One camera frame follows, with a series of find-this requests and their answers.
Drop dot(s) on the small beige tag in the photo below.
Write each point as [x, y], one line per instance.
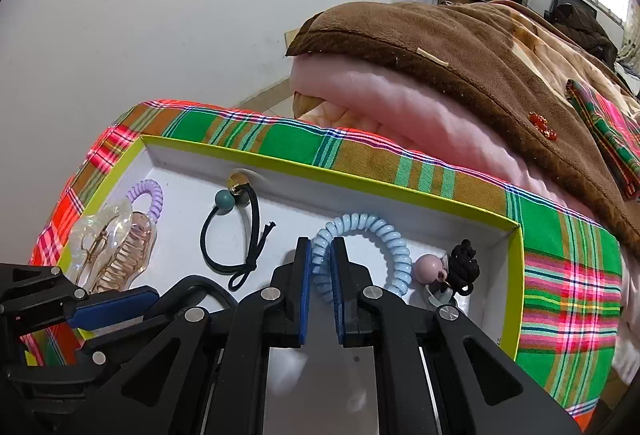
[432, 56]

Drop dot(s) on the wall socket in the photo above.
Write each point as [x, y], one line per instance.
[291, 37]

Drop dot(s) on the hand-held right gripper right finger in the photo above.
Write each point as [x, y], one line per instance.
[340, 290]

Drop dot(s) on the clear hair claw clip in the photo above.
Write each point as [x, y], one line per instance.
[120, 255]

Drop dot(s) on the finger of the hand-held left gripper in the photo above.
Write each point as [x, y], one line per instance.
[115, 306]
[150, 320]

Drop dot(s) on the red beaded hair clip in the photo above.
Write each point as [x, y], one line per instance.
[542, 125]

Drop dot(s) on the brown fleece blanket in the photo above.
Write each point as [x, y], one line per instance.
[450, 50]

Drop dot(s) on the plaid bed sheet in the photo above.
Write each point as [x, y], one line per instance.
[565, 265]

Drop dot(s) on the pink quilt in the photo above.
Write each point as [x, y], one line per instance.
[425, 115]

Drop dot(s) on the black monitor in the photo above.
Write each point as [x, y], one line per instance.
[575, 2]

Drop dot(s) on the dark jacket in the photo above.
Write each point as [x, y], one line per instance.
[587, 32]

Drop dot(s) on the patterned curtain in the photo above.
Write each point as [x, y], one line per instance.
[631, 50]

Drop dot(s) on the folded plaid cloth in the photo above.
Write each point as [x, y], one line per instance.
[615, 130]

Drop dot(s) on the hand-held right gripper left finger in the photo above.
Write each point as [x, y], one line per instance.
[303, 290]

